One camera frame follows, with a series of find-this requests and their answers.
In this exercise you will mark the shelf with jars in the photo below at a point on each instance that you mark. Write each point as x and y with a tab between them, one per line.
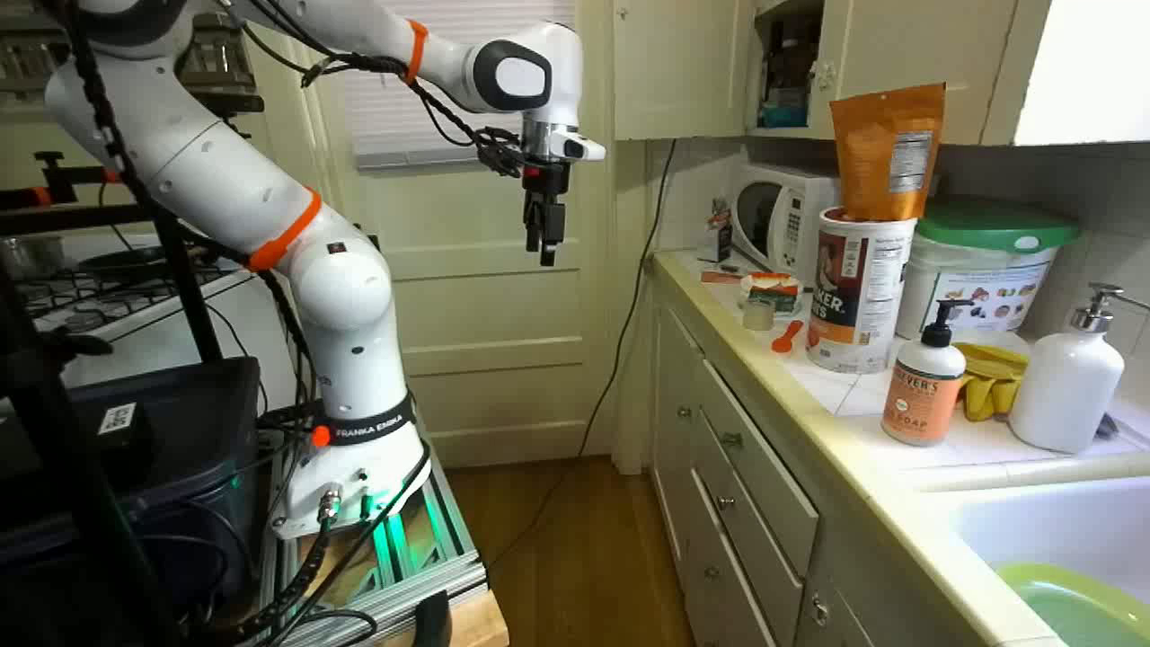
219	59

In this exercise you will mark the cream wall cabinets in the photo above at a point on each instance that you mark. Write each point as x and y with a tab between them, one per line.
696	67

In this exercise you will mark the round white tub orange label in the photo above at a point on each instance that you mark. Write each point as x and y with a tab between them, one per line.
773	289

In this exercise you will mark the yellow rubber gloves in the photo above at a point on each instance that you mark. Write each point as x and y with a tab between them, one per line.
995	377

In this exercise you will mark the black slanted stand pole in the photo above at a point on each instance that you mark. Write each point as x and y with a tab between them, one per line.
192	298

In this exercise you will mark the white panelled door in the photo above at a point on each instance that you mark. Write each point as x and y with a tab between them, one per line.
505	346

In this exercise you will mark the white kitchen sink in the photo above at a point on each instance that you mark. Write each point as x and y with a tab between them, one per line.
1054	524

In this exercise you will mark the black clamp bar orange clips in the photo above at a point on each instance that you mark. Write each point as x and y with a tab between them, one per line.
73	182

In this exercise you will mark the small dark bottle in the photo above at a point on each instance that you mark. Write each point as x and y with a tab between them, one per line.
721	234

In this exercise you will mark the orange snack bag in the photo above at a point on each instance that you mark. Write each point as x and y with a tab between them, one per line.
887	149

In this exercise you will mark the orange plastic spoon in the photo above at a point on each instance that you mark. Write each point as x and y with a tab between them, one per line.
788	338

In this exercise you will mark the white gas stove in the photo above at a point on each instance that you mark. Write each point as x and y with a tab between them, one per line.
132	341

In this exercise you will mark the orange soap pump bottle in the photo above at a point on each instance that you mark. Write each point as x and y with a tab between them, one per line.
923	388

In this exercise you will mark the green plastic bowl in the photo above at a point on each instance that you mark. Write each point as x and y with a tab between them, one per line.
1081	604

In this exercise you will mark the white bucket with green lid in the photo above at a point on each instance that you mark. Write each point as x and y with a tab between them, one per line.
991	271

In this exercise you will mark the small red flat item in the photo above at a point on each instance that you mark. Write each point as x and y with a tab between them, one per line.
721	274

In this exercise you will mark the cream base cabinet with drawers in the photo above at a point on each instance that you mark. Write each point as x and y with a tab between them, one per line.
743	504

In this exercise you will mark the white orange oats canister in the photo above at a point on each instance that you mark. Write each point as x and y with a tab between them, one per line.
858	294

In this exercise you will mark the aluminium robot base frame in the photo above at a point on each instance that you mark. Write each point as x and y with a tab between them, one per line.
409	563

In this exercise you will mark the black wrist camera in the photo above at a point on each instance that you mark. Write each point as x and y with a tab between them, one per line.
500	153

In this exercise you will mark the white soap dispenser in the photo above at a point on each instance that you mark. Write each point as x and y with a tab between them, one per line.
1065	382

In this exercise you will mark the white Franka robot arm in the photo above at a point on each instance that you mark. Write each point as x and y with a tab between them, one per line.
345	309

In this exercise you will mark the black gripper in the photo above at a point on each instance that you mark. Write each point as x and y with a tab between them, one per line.
544	192

